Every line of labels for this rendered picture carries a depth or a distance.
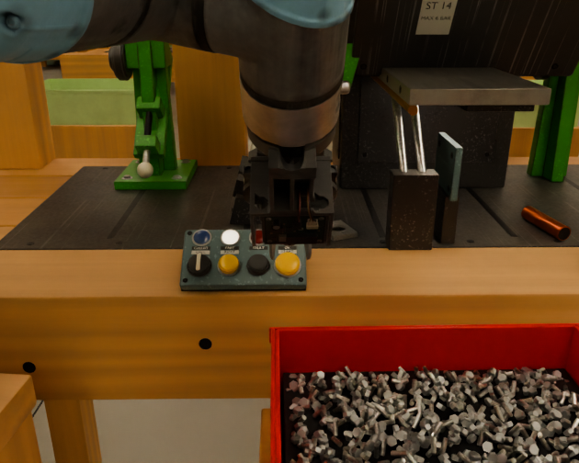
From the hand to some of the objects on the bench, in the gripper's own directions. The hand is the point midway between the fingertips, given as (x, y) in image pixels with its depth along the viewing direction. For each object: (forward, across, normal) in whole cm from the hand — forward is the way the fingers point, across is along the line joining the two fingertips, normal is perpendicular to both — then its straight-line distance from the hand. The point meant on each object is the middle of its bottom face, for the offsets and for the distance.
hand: (289, 231), depth 64 cm
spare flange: (+20, +7, +12) cm, 24 cm away
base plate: (+30, +14, +24) cm, 41 cm away
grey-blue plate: (+19, +23, +12) cm, 32 cm away
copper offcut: (+20, +38, +13) cm, 45 cm away
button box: (+14, -5, -1) cm, 15 cm away
